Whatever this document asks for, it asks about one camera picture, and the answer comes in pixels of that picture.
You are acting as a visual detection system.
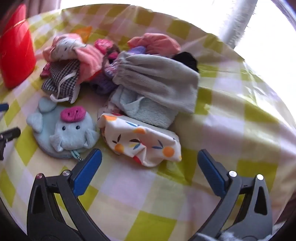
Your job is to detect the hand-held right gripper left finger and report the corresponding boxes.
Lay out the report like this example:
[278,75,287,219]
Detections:
[26,148,111,241]

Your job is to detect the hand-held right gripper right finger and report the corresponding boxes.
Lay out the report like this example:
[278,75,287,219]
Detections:
[194,149,273,241]

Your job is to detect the white fruit print pouch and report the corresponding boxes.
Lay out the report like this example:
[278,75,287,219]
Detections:
[97,113,182,168]

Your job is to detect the blue pig plush pouch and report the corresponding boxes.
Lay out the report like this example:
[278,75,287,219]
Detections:
[26,96,100,159]

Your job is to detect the magenta knit glove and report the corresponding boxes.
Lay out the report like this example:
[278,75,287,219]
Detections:
[40,62,51,80]

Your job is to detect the red plastic canister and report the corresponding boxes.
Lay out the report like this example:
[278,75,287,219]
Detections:
[0,3,37,90]

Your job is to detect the yellow checked tablecloth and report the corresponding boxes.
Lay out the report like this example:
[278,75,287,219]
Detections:
[0,3,296,241]

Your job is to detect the black white checked mask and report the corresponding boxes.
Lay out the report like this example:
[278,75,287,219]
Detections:
[41,59,81,104]

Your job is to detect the light blue towel cloth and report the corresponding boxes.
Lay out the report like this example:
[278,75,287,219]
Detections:
[109,88,178,130]

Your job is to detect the white pink printed cloth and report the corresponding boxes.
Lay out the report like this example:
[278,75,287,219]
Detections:
[43,34,84,63]

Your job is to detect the purple knit cloth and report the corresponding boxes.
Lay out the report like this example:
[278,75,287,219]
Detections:
[89,46,147,95]

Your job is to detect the coral pink fleece cloth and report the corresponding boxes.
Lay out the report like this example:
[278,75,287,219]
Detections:
[74,45,104,84]

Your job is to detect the beige curtain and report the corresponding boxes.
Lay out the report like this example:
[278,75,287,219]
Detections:
[28,0,63,16]

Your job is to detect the grey fabric sleeve cover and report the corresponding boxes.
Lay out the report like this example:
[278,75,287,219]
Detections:
[112,51,201,114]

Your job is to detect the black cloth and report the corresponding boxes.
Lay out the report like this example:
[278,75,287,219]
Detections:
[172,51,200,73]

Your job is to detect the salmon pink cloth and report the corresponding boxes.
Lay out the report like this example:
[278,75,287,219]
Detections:
[127,33,181,57]

